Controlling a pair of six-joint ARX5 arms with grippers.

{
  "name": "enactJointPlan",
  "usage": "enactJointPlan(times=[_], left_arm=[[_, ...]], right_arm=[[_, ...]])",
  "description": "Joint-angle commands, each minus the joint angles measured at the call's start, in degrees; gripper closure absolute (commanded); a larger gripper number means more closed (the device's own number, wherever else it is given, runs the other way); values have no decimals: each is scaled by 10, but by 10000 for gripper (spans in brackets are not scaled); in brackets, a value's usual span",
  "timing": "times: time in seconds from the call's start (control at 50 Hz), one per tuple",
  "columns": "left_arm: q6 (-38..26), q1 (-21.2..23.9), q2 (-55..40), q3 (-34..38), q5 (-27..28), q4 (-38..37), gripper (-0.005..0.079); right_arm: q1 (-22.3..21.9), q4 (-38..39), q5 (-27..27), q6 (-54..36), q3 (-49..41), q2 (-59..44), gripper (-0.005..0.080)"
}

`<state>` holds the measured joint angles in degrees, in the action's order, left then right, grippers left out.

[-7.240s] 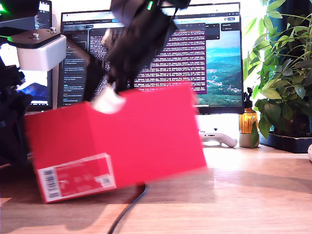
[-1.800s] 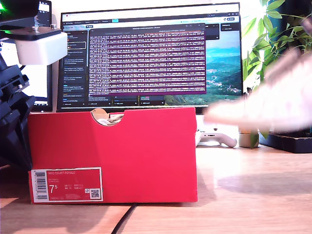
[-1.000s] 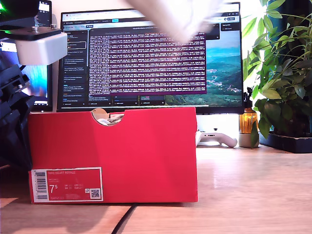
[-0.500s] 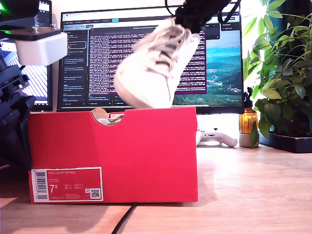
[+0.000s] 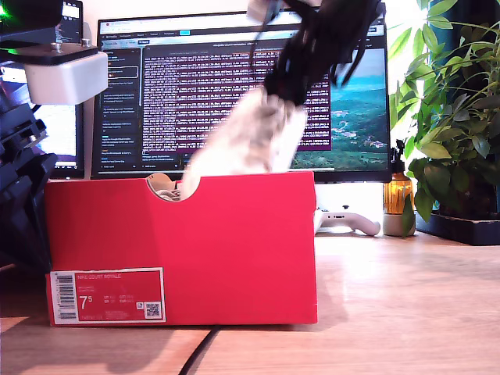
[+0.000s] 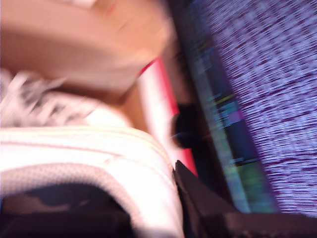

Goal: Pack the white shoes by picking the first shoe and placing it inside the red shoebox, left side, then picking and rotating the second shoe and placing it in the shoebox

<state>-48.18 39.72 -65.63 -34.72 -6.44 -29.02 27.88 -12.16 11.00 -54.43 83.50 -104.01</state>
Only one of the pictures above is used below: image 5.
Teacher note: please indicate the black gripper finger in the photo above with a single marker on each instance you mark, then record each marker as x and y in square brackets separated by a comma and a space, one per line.
[289, 82]
[21, 218]

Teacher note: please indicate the red Nike shoebox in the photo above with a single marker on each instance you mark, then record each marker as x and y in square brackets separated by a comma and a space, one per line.
[195, 250]

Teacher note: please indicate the small black computer monitor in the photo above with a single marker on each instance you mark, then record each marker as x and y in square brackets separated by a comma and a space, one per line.
[72, 136]

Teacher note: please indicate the large black computer monitor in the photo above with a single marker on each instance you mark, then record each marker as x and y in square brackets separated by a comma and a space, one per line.
[176, 109]

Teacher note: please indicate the white game controller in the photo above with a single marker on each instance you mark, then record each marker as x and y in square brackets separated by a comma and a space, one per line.
[351, 223]

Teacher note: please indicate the amber pump bottle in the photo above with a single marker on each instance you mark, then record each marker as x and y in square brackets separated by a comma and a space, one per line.
[395, 195]

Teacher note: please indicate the green leafy houseplant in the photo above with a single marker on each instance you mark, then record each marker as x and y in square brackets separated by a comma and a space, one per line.
[449, 129]

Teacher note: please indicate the small pale round pot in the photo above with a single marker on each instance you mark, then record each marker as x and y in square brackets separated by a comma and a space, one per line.
[390, 227]

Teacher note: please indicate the black planter tray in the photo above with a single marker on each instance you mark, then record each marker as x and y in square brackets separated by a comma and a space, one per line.
[461, 230]

